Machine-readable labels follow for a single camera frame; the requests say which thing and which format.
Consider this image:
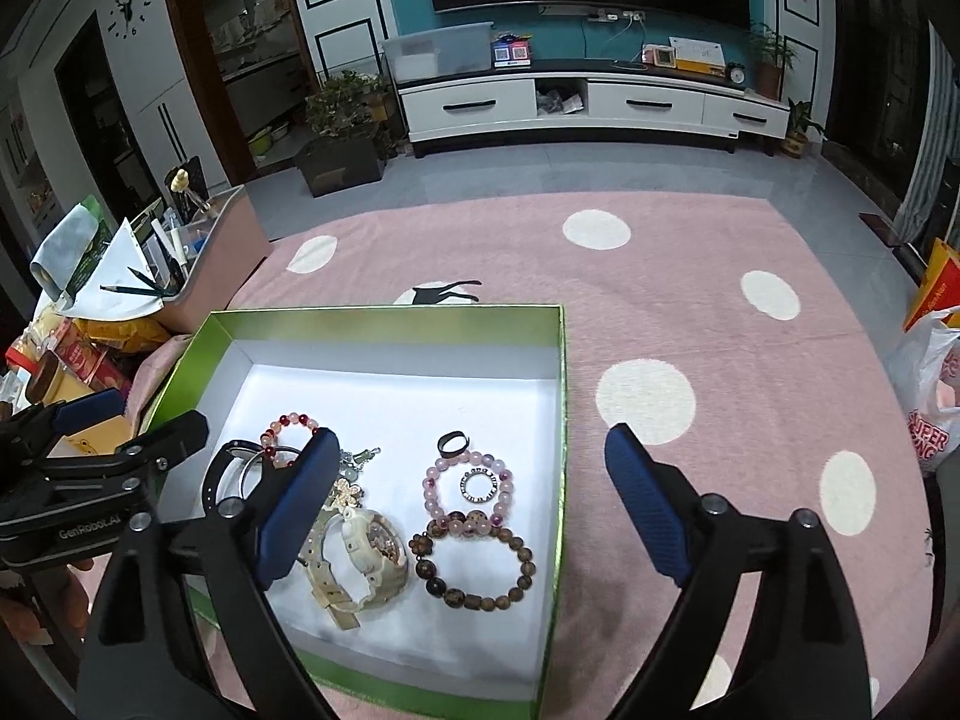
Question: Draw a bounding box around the white plastic bag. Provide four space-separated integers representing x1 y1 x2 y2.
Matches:
885 307 960 473

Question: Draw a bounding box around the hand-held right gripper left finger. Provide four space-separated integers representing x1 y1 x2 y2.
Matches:
75 426 342 720

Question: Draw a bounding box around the white TV cabinet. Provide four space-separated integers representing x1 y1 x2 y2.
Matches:
397 71 792 160

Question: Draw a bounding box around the black wall clock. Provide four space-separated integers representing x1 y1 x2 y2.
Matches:
109 0 155 38

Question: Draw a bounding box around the white desk calendar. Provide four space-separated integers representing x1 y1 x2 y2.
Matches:
667 36 727 76

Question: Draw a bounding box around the tall potted plant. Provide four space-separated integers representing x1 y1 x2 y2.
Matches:
750 22 800 100

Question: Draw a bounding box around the green charm bracelet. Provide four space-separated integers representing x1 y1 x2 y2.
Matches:
330 444 383 481

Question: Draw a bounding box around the studded round ring pendant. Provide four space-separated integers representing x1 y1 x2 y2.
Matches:
457 465 500 503

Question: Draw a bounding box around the person's left hand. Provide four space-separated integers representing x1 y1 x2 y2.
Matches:
0 551 95 650

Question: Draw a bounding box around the black planter with plants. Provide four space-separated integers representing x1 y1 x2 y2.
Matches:
296 71 395 198

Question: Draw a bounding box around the green white packet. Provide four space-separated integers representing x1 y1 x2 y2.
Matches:
30 195 113 301

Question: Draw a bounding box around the clear plastic storage box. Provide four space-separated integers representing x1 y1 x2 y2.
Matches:
382 22 496 80

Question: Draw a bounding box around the orange snack packet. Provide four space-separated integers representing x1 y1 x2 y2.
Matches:
71 315 173 353

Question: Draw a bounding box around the beige wrist watch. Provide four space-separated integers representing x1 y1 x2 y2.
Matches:
300 506 412 631

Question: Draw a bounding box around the red snack box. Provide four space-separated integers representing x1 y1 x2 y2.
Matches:
45 319 128 391

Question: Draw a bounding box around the dark metal wrist watch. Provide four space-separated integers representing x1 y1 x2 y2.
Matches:
201 437 271 522

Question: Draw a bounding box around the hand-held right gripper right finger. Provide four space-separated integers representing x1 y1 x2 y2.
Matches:
604 422 875 720

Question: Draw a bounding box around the pink polka dot blanket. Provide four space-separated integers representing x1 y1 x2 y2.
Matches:
127 193 946 720

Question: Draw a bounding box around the small potted plant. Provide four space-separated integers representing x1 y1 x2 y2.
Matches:
784 99 826 158

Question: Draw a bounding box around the pink bead bracelet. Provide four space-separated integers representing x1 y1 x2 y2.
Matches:
424 450 517 533

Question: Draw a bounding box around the white paper sheet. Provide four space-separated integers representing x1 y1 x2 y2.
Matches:
56 217 166 320

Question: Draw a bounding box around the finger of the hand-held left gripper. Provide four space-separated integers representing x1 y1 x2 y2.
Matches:
0 388 125 466
41 411 209 477

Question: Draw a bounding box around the brown wooden bead bracelet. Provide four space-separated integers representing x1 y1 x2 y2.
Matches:
409 510 537 614

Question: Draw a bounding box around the yellow cardboard box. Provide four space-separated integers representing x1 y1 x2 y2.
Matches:
904 238 960 331

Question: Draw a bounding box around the yellow bear bottle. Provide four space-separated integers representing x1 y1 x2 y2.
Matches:
22 360 136 458

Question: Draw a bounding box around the red bead bracelet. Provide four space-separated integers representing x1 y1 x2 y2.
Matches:
259 411 331 466

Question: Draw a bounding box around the grey curtain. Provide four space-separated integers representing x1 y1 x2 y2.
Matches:
896 22 960 241

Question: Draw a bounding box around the colourful card stand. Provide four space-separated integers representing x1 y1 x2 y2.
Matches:
491 34 535 68

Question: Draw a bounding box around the green cardboard box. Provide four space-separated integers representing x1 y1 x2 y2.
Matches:
142 304 567 710

